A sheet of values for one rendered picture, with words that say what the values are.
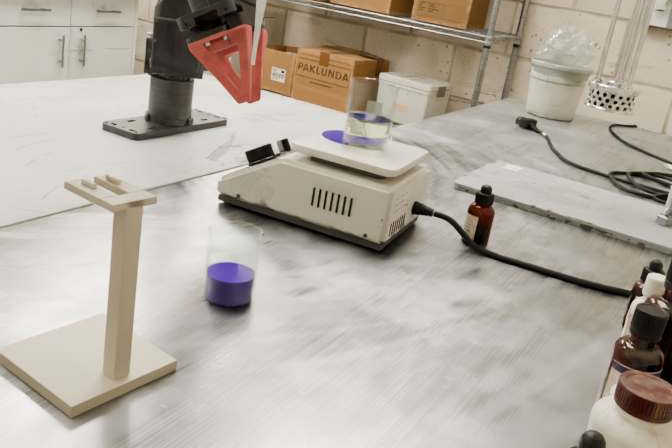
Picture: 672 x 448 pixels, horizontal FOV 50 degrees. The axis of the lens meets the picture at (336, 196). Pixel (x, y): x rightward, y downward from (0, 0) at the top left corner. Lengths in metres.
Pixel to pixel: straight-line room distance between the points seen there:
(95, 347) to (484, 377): 0.28
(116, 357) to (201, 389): 0.06
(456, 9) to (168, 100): 1.95
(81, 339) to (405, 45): 2.94
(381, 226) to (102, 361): 0.33
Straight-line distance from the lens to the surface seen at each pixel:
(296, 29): 3.65
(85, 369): 0.49
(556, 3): 3.14
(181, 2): 1.04
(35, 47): 3.47
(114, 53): 3.77
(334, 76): 3.05
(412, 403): 0.51
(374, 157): 0.75
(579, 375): 0.61
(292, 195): 0.76
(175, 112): 1.07
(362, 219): 0.73
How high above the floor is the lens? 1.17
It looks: 18 degrees down
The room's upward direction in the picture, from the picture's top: 10 degrees clockwise
